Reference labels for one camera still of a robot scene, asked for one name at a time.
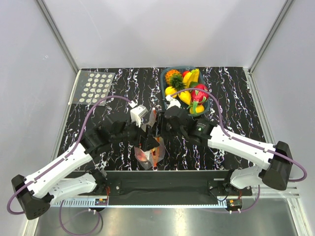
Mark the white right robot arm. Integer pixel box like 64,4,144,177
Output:
156,106,292,195

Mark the red apple behind bananas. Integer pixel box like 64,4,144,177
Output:
182,71,189,77

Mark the yellow lemon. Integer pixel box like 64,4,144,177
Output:
165,86,177,96

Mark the clear zip top bag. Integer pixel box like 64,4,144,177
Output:
130,105,165,170

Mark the green lime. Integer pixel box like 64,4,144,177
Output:
189,82,199,88

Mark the clear sheet with white dots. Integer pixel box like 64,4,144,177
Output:
68,70,115,105

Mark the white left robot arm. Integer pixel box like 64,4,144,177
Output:
11,121,159,220

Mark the aluminium frame rail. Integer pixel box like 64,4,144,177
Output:
214,178,300,198

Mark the white slotted cable duct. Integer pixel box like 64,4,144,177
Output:
63,198,227,209

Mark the orange pineapple toy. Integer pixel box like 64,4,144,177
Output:
165,69,185,90

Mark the yellow banana bunch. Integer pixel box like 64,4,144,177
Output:
183,68,200,88

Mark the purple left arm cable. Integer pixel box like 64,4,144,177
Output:
6,95,136,235

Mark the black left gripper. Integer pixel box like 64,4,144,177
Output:
111,116,159,151

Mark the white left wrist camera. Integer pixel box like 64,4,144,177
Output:
130,105,148,127

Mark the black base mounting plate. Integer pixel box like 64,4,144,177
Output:
78,169,253,197

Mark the pink dragon fruit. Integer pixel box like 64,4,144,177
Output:
189,84,209,115

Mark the small yellow orange fruit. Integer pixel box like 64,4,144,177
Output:
178,91,191,105

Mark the pink peach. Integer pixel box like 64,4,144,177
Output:
136,149,150,165

